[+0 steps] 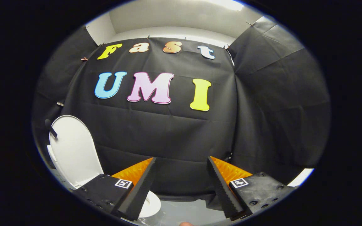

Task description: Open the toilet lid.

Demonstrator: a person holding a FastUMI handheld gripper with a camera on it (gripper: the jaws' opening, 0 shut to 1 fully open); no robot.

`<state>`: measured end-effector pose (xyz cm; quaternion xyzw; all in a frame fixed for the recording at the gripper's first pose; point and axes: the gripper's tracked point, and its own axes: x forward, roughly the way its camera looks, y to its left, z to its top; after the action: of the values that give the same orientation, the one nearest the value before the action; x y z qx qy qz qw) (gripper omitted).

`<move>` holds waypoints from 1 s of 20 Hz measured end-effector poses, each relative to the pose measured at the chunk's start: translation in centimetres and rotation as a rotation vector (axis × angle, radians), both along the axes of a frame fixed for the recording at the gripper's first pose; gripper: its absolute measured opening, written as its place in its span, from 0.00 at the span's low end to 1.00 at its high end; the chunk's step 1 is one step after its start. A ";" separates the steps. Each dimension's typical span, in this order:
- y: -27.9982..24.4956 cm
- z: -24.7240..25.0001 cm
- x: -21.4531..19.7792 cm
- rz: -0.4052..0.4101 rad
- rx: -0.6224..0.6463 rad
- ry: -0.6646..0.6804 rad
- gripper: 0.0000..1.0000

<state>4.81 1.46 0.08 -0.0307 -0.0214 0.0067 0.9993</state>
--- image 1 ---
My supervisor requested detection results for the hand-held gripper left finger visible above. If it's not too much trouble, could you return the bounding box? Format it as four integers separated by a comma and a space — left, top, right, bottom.
73, 157, 157, 221

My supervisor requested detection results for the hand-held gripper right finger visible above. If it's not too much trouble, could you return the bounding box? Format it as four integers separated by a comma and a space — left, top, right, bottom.
206, 156, 299, 219

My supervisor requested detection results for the white toilet lid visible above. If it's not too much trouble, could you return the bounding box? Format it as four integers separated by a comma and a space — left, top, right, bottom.
45, 115, 104, 189

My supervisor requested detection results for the white toilet seat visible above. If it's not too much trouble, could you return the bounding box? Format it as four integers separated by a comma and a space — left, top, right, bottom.
138, 191, 162, 218

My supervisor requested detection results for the black backdrop cloth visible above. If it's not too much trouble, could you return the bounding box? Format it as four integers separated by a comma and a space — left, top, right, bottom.
32, 16, 331, 201

